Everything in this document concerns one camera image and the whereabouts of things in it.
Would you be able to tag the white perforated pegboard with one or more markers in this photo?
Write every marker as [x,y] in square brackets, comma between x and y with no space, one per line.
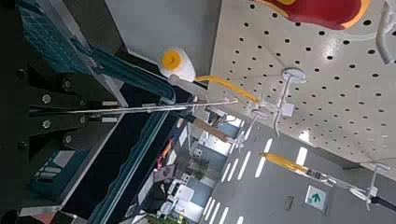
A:
[342,102]

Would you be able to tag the red yellow screwdriver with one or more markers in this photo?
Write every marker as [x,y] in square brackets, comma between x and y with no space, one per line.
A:
[320,12]

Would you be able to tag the grey metal back panel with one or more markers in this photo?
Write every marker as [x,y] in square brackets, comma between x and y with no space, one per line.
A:
[162,25]

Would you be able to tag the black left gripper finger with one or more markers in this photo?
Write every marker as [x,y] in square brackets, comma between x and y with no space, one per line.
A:
[62,130]
[62,93]

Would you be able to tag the green potted plant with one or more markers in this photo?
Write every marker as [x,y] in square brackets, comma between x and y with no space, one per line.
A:
[199,168]

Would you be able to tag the white pegboard hook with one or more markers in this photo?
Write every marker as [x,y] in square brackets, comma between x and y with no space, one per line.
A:
[381,40]
[294,74]
[260,114]

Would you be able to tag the white side panel hook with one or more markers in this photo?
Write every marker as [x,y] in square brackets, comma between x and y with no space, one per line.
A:
[373,189]

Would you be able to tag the green arrow sign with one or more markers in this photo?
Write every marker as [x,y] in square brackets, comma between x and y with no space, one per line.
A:
[316,198]

